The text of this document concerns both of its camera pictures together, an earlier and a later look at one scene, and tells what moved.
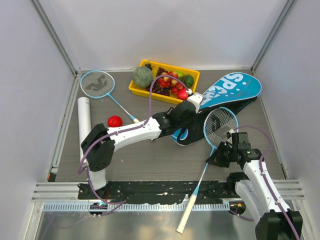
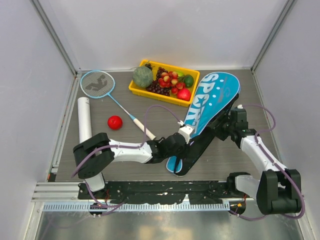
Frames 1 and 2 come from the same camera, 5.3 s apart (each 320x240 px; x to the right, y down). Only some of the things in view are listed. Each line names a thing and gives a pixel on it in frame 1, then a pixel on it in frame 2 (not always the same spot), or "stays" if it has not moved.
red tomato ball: [114, 121] stays
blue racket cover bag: [236, 91] to [214, 93]
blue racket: [98, 84] stays
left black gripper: [191, 125] to [185, 149]
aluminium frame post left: [54, 36] stays
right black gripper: [216, 158] to [218, 132]
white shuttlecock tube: [84, 119] stays
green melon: [143, 76] stays
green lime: [188, 80] stays
